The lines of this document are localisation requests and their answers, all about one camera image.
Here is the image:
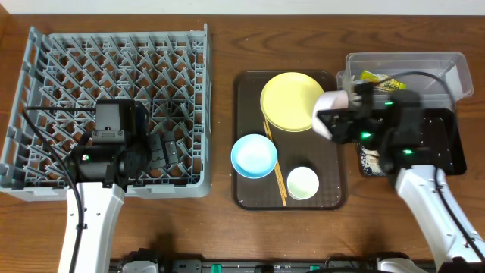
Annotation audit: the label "yellow plate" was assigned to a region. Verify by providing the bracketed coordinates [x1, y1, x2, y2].
[260, 72, 324, 133]

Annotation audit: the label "grey dishwasher rack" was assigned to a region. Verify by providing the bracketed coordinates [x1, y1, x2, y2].
[1, 28, 212, 201]

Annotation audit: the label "small pale green bowl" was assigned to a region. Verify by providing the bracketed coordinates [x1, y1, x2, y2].
[286, 167, 320, 200]

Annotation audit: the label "wooden chopstick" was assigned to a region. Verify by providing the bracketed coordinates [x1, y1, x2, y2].
[264, 118, 289, 199]
[263, 121, 288, 207]

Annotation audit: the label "black waste tray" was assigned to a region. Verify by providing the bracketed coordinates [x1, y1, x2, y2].
[357, 108, 467, 177]

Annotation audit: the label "cooked rice leftovers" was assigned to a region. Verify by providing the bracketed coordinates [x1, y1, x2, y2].
[358, 146, 383, 176]

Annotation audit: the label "blue bowl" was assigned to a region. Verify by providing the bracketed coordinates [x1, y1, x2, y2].
[230, 134, 278, 180]

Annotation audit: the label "green orange snack wrapper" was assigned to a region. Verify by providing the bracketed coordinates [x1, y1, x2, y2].
[360, 70, 407, 92]

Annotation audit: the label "pink bowl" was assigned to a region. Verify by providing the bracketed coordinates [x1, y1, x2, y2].
[311, 90, 349, 140]

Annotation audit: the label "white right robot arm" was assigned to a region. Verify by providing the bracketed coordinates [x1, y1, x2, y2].
[312, 82, 484, 272]

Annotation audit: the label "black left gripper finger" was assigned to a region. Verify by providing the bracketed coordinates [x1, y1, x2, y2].
[148, 134, 166, 171]
[163, 131, 178, 165]

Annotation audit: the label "dark brown serving tray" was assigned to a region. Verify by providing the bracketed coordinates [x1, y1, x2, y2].
[232, 71, 348, 211]

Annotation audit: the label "clear plastic bin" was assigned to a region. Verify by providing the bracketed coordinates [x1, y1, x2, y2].
[336, 52, 474, 109]

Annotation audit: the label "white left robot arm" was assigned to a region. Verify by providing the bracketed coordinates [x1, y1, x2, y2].
[58, 131, 179, 272]

